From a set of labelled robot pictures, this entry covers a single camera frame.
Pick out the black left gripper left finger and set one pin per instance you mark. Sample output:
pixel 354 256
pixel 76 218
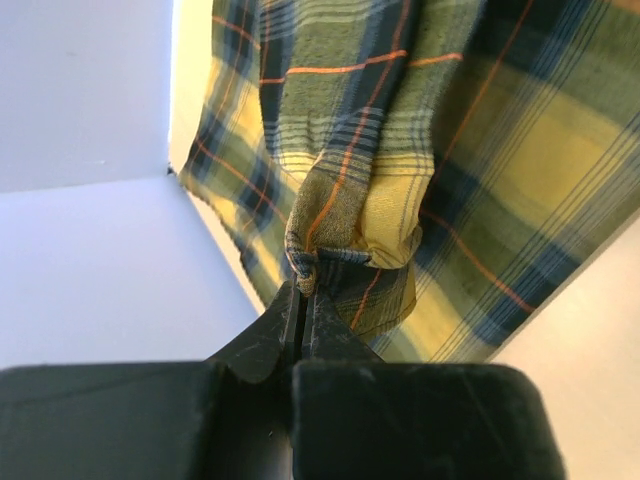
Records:
pixel 270 341

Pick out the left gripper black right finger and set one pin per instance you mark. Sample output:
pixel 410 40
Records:
pixel 324 335

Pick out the yellow plaid long sleeve shirt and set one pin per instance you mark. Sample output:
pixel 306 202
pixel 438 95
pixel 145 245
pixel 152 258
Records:
pixel 439 168

